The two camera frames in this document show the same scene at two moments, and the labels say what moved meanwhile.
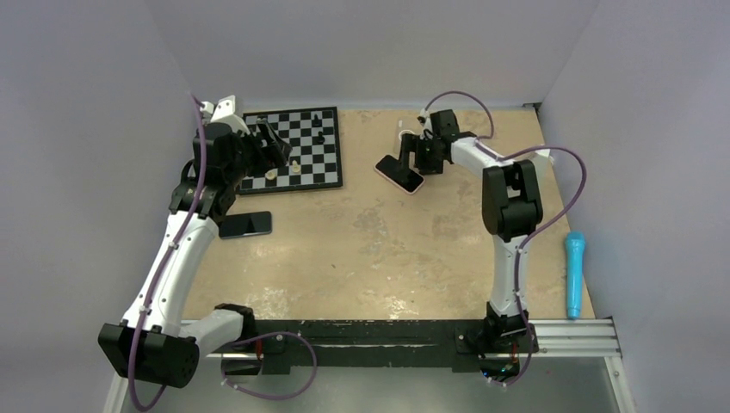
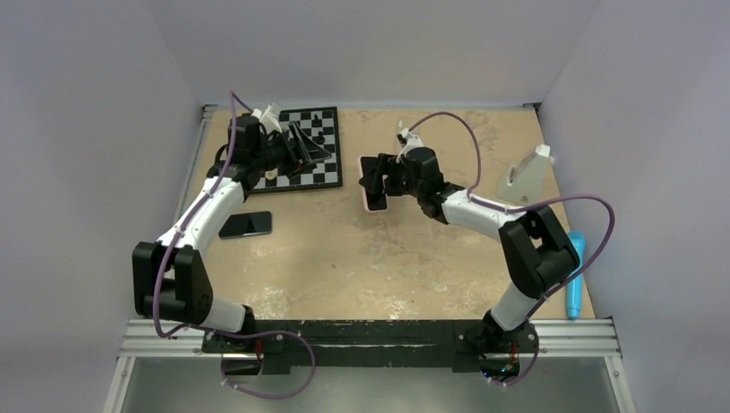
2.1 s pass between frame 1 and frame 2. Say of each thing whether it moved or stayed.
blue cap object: stayed
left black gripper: moved
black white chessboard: stayed
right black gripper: moved
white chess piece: stayed
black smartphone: stayed
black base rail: stayed
